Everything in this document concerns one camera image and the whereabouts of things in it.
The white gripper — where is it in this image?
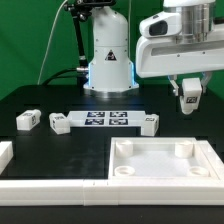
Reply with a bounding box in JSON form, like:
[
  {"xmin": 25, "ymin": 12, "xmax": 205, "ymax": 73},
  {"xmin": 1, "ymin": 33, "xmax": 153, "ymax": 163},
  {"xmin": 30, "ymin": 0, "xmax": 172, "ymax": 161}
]
[{"xmin": 168, "ymin": 71, "xmax": 212, "ymax": 96}]

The white square tabletop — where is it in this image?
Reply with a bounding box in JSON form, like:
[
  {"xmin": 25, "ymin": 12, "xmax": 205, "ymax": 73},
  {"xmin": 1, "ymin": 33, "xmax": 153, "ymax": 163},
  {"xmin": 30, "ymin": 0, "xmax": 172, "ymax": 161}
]
[{"xmin": 108, "ymin": 137, "xmax": 224, "ymax": 180}]

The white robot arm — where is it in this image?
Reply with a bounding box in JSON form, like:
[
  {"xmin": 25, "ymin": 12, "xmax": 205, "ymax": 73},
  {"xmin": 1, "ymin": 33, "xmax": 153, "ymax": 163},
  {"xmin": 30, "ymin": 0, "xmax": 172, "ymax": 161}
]
[{"xmin": 84, "ymin": 0, "xmax": 224, "ymax": 97}]

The white U-shaped obstacle fence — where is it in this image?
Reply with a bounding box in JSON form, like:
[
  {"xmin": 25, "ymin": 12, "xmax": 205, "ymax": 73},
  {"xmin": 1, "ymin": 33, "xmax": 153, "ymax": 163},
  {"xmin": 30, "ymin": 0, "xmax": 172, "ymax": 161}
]
[{"xmin": 0, "ymin": 139, "xmax": 224, "ymax": 207}]

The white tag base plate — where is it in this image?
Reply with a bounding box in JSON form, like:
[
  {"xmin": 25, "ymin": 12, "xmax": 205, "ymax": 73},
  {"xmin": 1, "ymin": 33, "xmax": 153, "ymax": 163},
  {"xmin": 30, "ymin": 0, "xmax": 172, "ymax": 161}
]
[{"xmin": 67, "ymin": 111, "xmax": 145, "ymax": 127}]

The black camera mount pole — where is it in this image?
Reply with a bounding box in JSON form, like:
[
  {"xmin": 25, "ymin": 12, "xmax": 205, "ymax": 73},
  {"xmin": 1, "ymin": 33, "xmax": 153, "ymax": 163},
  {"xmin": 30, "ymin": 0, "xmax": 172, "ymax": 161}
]
[{"xmin": 64, "ymin": 0, "xmax": 116, "ymax": 87}]

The black cable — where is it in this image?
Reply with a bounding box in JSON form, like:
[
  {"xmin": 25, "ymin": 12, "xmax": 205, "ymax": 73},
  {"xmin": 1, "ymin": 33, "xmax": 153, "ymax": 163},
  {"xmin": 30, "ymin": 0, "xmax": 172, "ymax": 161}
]
[{"xmin": 42, "ymin": 68, "xmax": 90, "ymax": 86}]

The white cable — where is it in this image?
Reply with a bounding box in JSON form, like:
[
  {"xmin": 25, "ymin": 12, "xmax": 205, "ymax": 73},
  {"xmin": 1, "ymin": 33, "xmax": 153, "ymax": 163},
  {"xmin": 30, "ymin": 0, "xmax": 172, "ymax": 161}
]
[{"xmin": 36, "ymin": 0, "xmax": 69, "ymax": 86}]

